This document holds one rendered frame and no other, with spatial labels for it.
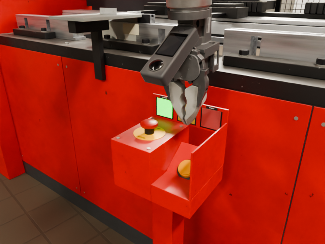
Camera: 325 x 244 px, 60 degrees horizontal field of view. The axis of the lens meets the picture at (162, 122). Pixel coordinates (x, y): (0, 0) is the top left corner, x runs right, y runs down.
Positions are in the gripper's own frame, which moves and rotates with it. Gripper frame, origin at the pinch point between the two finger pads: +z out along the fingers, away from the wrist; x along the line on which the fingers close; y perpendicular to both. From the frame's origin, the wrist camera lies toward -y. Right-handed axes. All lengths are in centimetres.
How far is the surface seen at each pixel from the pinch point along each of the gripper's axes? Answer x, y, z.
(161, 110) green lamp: 12.2, 9.0, 4.4
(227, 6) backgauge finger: 19, 63, -13
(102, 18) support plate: 44, 25, -14
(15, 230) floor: 96, -6, 83
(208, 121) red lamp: -0.6, 9.1, 4.4
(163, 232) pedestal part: 4.7, -3.6, 30.5
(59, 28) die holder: 94, 44, -5
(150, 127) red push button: 8.3, -0.5, 3.6
